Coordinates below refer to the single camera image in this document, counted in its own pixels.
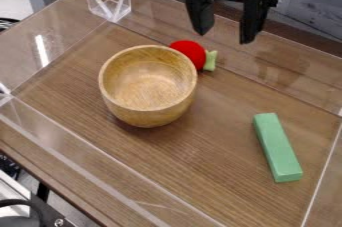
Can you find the green rectangular block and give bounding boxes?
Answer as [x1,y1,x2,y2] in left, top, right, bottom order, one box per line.
[252,113,303,183]

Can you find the clear acrylic corner bracket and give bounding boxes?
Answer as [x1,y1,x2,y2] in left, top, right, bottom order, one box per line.
[87,0,132,23]

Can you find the red plush fruit green leaf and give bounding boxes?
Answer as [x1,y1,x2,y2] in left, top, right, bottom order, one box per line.
[170,40,218,71]

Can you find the black cable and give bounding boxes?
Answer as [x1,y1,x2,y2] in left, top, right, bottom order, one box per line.
[0,199,41,227]

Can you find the clear acrylic tray wall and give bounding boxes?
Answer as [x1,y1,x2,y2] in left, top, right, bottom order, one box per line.
[0,91,224,227]

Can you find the wooden bowl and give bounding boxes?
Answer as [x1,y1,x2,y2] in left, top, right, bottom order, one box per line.
[97,45,198,128]

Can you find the black metal bracket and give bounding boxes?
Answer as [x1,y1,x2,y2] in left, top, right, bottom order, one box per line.
[29,194,77,227]

